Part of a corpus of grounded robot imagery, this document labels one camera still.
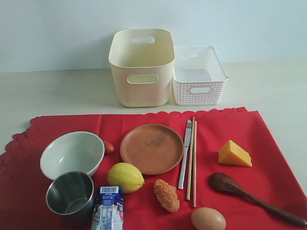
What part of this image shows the right wooden chopstick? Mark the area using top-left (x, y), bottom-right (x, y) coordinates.
top-left (193, 121), bottom-right (197, 208)

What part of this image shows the blue white milk carton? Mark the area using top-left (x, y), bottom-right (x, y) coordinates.
top-left (91, 186), bottom-right (124, 230)

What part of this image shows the red cloth placemat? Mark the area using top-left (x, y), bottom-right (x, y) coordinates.
top-left (0, 107), bottom-right (307, 230)

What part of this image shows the wooden chopstick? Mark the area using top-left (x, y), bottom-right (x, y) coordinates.
top-left (193, 121), bottom-right (197, 208)
top-left (186, 117), bottom-right (195, 201)

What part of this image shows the orange cheese wedge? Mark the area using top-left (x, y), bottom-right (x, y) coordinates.
top-left (218, 140), bottom-right (252, 167)

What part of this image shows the silver table knife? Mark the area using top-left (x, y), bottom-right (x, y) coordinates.
top-left (178, 119), bottom-right (192, 190)

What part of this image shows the dark wooden spoon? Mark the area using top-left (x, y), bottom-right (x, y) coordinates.
top-left (208, 172), bottom-right (307, 227)

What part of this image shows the white lattice plastic basket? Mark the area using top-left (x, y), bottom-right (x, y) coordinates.
top-left (173, 46), bottom-right (228, 105)

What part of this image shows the small red strawberry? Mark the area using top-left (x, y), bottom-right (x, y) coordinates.
top-left (103, 140), bottom-right (115, 155)

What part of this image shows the left wooden chopstick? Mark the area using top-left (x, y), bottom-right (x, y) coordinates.
top-left (186, 117), bottom-right (195, 201)

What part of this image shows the brown round plate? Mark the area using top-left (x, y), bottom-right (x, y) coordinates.
top-left (119, 124), bottom-right (184, 175)

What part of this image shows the yellow lemon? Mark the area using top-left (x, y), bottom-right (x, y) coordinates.
top-left (107, 162), bottom-right (145, 194)

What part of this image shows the brown egg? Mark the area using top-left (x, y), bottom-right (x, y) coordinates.
top-left (191, 207), bottom-right (226, 230)

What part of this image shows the cream plastic bin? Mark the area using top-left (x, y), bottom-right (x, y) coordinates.
top-left (108, 29), bottom-right (175, 107)

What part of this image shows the grey ceramic bowl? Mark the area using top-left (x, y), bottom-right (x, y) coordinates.
top-left (40, 131), bottom-right (105, 180)

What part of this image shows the stainless steel cup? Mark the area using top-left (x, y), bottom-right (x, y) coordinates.
top-left (46, 171), bottom-right (94, 228)

